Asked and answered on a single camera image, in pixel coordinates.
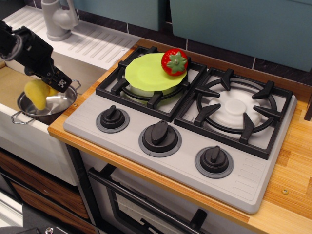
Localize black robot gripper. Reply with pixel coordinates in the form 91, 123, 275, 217
11, 26, 72, 93

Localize yellow stuffed duck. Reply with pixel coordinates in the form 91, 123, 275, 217
24, 79, 58, 110

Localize red toy strawberry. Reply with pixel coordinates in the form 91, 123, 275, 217
161, 48, 188, 76

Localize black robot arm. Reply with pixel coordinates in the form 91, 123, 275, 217
0, 21, 72, 93

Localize stainless steel pot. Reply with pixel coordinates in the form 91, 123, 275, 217
11, 79, 81, 125

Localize white toy sink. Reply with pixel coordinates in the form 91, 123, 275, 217
0, 21, 139, 186

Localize light green plastic plate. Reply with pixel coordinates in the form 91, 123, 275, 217
125, 53, 187, 91

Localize grey toy faucet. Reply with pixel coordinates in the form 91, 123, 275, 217
41, 0, 79, 41

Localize black left stove knob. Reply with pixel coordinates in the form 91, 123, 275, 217
96, 105, 130, 134

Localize black stove knob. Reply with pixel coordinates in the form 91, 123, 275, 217
195, 146, 234, 179
96, 105, 130, 134
138, 120, 182, 157

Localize black left burner grate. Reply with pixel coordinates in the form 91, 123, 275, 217
96, 46, 207, 122

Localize black burner grate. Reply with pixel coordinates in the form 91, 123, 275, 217
96, 46, 207, 122
175, 68, 296, 159

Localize wooden drawer fronts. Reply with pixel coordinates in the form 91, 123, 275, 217
0, 148, 96, 234

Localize black middle stove knob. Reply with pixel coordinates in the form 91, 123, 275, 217
138, 120, 182, 157

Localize black right stove knob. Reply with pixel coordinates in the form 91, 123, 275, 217
195, 146, 234, 179

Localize white right burner disc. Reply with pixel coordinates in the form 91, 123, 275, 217
202, 83, 269, 129

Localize black right burner grate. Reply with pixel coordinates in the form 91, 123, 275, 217
175, 68, 296, 159

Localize grey toy stove top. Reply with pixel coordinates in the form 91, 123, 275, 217
63, 89, 295, 214

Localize black oven door handle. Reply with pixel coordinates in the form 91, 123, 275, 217
88, 168, 207, 234

